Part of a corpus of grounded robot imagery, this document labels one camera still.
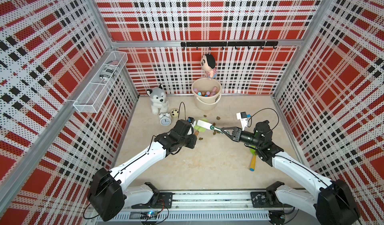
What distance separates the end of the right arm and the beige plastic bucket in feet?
1.16

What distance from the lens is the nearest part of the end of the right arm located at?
2.18ft

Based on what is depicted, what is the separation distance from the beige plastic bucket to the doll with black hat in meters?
0.05

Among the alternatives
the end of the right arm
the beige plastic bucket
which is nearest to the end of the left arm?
the end of the right arm

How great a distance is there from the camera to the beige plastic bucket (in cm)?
101

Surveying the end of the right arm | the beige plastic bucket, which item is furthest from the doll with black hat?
the end of the right arm

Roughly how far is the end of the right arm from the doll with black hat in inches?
17.2

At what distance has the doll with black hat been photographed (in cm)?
93
